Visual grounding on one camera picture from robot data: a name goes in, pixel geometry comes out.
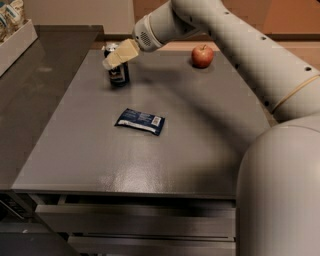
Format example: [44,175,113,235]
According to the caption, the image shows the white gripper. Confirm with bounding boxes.
[102,14,163,70]

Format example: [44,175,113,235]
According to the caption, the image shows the blue pepsi can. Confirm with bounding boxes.
[104,43,130,87]

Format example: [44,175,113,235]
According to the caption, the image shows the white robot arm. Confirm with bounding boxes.
[103,0,320,256]

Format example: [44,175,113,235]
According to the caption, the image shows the red apple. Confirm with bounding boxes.
[191,44,214,68]

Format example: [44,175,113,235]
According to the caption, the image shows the blue snack packet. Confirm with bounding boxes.
[115,108,165,136]

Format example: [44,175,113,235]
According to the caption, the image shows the white snack box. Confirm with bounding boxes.
[0,19,38,77]

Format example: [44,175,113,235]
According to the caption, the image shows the snack bags in box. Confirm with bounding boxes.
[0,0,26,43]

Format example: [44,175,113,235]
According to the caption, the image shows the grey upper drawer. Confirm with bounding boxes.
[36,196,236,239]

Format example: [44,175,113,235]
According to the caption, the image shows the grey drawer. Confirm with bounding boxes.
[68,236,236,256]
[36,196,236,239]

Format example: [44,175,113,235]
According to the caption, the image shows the grey lower drawer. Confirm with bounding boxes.
[68,236,236,256]

